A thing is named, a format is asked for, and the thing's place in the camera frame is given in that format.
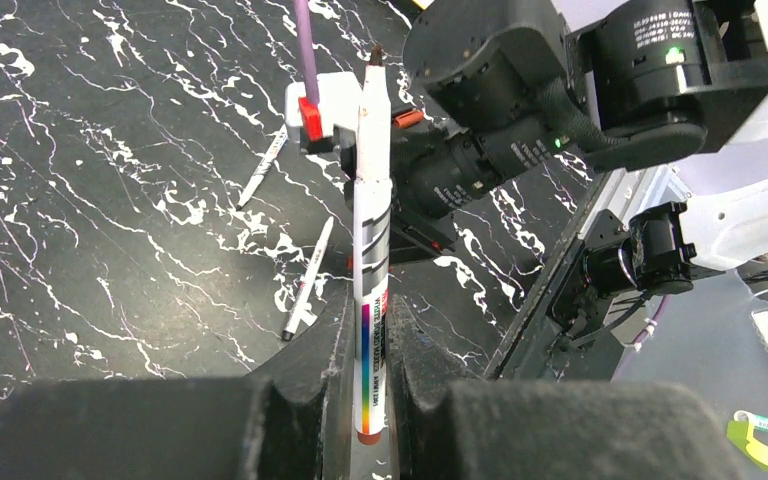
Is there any white marker red end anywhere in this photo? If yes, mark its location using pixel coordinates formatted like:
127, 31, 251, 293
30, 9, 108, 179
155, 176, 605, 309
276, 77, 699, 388
352, 45, 393, 445

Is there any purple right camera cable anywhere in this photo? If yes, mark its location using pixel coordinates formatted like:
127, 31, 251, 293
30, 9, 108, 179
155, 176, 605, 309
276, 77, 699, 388
293, 0, 322, 107

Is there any white marker pen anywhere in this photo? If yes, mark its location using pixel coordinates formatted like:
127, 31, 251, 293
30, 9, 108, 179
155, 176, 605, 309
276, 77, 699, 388
236, 126, 288, 211

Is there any white marker black end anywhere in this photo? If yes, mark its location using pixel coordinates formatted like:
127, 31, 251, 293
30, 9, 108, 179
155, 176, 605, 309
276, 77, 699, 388
281, 217, 334, 342

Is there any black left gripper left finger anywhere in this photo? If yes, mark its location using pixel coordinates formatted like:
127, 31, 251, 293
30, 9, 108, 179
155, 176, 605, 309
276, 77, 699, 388
0, 286, 355, 479

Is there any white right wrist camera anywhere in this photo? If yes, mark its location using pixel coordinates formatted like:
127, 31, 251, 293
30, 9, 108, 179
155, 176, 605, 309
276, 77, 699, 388
284, 71, 361, 155

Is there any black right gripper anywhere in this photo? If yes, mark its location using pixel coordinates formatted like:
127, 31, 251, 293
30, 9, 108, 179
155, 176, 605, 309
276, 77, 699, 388
340, 115, 571, 266

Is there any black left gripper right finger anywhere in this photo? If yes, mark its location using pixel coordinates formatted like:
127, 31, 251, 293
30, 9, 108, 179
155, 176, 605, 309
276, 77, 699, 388
387, 296, 742, 479

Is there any yellow green tag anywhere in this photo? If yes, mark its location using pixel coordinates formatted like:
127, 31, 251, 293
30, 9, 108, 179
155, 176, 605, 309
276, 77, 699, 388
726, 410, 768, 472

